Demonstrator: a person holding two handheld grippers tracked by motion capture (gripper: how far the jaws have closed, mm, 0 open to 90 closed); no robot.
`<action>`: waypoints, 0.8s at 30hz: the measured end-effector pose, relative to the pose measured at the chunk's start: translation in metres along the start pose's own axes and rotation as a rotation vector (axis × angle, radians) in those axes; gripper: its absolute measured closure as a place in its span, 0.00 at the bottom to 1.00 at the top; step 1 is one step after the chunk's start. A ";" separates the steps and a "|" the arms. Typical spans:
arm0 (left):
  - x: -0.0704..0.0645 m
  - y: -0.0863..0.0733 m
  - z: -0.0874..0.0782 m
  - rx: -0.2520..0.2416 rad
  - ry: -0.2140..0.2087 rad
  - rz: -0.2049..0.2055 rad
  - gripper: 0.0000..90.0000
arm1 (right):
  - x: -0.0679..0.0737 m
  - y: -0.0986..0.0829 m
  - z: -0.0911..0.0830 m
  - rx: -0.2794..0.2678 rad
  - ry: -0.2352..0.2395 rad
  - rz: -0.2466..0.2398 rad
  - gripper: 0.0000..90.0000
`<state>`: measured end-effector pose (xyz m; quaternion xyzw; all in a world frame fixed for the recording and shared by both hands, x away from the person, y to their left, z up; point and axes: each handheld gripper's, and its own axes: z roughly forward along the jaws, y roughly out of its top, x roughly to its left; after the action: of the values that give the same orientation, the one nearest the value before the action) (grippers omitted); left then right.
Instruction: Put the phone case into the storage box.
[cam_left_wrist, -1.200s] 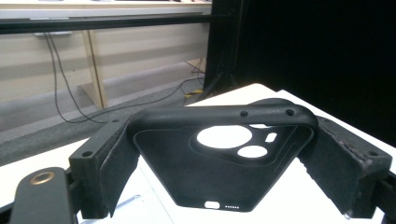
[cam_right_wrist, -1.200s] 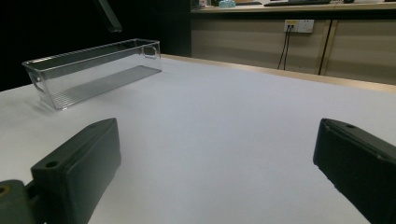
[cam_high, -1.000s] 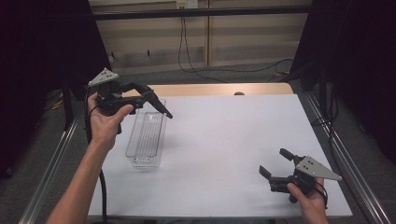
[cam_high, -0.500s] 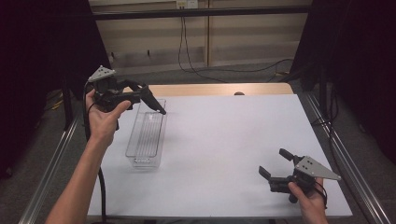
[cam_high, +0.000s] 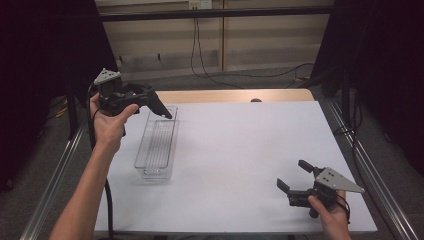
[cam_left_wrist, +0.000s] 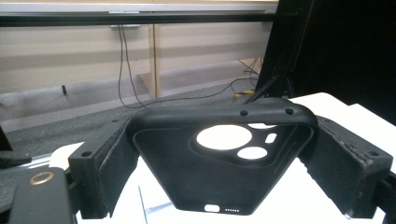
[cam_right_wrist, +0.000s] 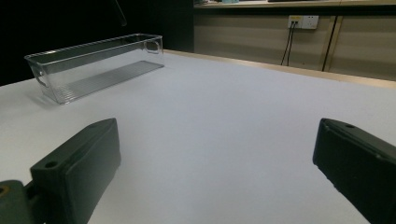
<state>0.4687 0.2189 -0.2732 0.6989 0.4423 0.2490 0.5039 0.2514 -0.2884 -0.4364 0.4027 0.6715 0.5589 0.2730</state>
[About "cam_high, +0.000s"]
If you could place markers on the clear plastic container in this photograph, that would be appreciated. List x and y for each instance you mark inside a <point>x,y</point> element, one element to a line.
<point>156,150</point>

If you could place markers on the person's left hand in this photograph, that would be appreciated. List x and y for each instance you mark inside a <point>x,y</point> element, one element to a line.
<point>108,130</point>

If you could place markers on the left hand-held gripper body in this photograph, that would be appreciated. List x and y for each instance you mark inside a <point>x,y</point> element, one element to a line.
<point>111,96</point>

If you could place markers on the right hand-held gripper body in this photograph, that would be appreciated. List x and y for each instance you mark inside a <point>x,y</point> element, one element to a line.
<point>325,186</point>

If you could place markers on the black metal stand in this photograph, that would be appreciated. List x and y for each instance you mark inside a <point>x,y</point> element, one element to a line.
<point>72,116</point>

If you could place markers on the wooden table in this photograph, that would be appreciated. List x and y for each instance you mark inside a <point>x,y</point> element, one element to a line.
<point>216,96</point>

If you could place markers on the aluminium rail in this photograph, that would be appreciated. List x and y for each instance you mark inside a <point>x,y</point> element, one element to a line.
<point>50,190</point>
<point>376,166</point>

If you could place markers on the person's right hand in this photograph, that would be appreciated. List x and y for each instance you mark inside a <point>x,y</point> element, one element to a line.
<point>330,216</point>

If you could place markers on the black horizontal bar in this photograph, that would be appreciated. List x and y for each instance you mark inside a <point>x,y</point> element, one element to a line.
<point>213,14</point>

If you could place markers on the dark round table knob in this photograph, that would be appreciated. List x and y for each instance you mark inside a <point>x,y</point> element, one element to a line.
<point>256,100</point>

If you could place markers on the white table mat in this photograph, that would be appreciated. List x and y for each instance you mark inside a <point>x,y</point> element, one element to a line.
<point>233,160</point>

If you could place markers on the white wall socket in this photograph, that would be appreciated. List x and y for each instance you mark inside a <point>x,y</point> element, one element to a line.
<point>200,4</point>

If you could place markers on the dark curtain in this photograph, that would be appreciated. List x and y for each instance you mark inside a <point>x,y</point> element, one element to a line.
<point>40,83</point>
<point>386,73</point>

